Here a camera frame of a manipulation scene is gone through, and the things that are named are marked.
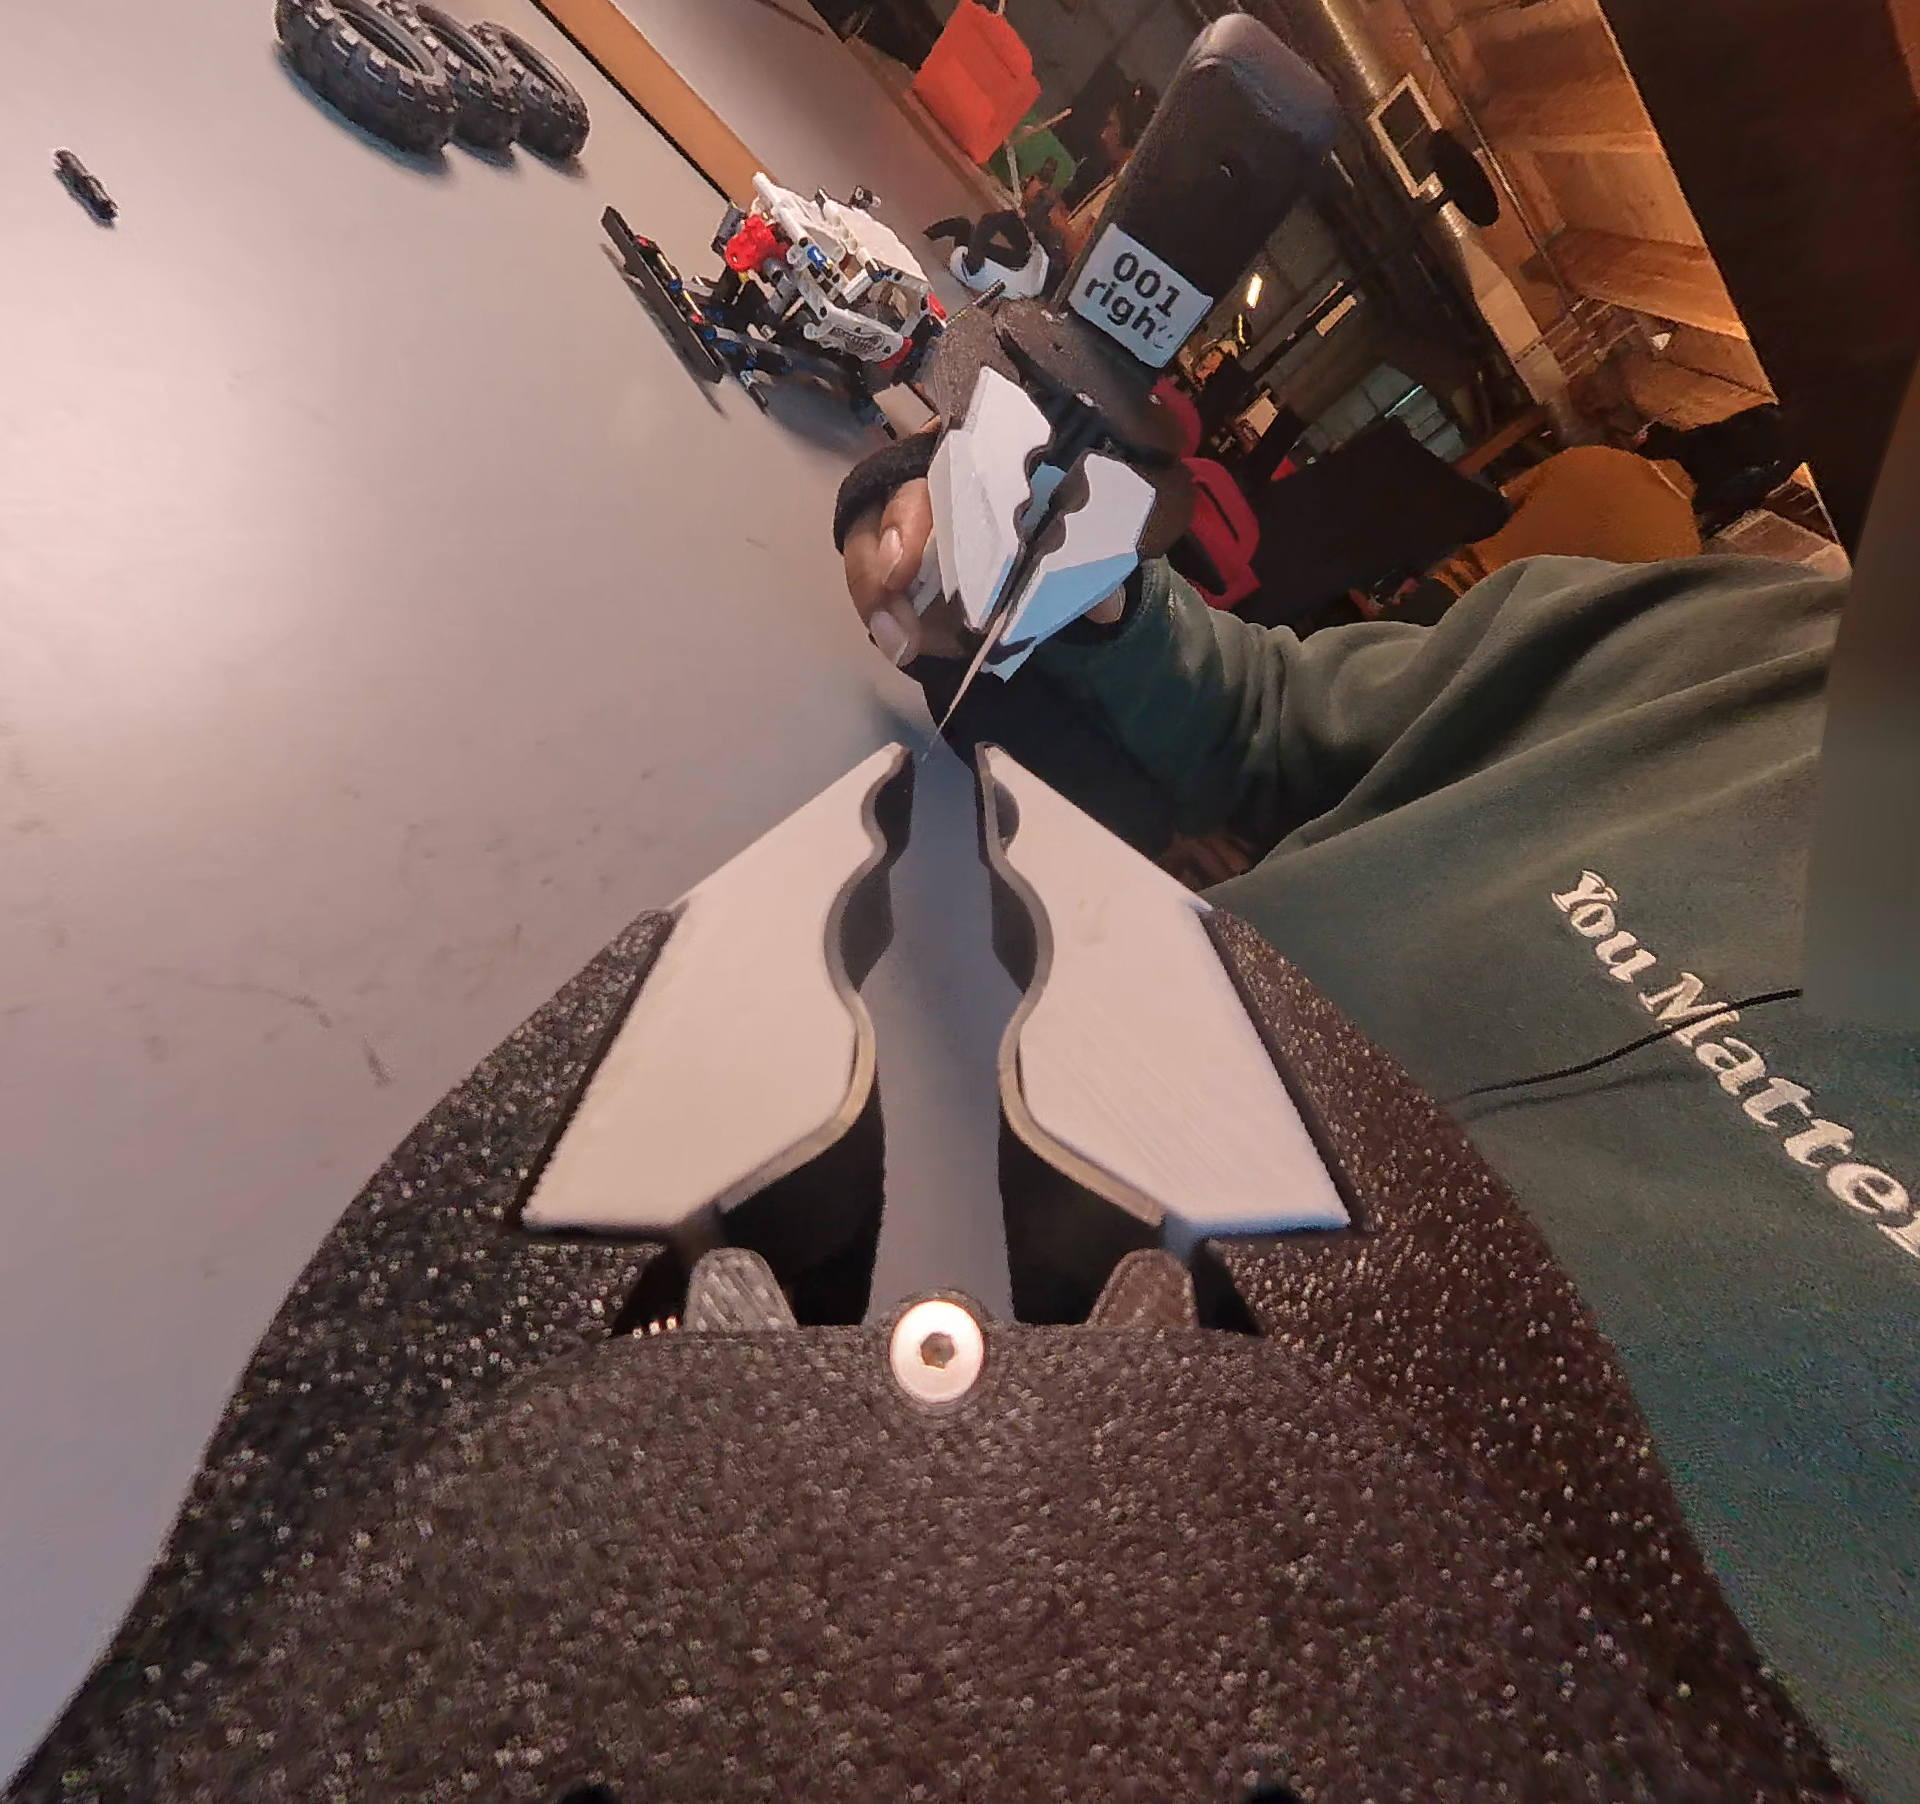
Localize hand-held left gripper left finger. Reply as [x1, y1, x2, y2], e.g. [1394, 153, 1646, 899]
[521, 744, 918, 1244]

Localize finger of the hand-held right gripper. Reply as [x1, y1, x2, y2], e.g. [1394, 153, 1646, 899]
[990, 450, 1163, 681]
[905, 368, 1055, 634]

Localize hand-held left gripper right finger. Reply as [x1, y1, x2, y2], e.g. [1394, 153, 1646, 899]
[976, 739, 1356, 1253]

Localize partly built lego truck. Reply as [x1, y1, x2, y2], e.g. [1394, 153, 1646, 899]
[601, 173, 950, 427]

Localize black lego tire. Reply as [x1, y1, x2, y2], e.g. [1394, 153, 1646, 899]
[376, 0, 522, 153]
[273, 0, 458, 160]
[470, 18, 591, 163]

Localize black and white object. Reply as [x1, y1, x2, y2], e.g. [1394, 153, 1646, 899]
[922, 210, 1053, 302]

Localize black drawstring cord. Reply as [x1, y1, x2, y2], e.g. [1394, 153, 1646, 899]
[1462, 986, 1800, 1103]

